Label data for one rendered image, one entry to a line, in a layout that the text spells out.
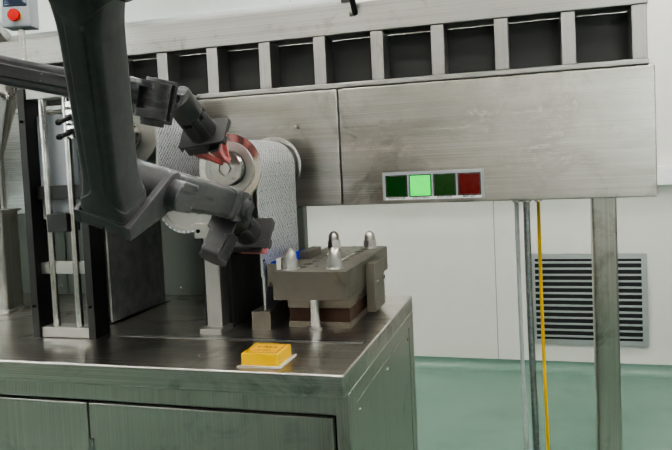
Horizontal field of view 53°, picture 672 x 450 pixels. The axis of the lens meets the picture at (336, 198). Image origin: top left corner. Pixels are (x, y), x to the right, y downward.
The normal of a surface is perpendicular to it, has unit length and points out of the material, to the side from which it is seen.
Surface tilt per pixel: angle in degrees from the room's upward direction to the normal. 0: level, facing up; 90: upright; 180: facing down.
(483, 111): 90
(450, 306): 90
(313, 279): 90
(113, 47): 113
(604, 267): 90
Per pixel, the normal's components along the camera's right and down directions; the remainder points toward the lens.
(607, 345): -0.28, 0.07
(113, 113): 0.92, 0.36
